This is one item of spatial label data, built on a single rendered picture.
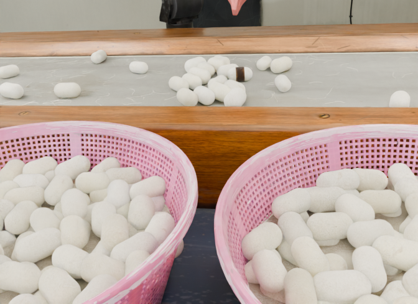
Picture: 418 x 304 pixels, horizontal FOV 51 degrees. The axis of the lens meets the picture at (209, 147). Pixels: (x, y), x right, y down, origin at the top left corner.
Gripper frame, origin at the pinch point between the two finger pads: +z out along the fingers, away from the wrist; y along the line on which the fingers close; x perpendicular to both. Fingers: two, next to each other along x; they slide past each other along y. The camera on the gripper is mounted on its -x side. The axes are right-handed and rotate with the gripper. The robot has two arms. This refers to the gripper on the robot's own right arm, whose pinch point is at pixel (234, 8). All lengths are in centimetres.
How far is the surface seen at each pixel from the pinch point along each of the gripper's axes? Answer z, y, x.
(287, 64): 11.1, 8.1, -0.7
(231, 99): 22.7, 1.6, -11.1
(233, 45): 1.8, -0.7, 6.7
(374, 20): -122, 60, 152
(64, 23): -122, -122, 145
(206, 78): 15.6, -2.6, -4.5
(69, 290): 45, -5, -28
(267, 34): -0.7, 4.9, 7.4
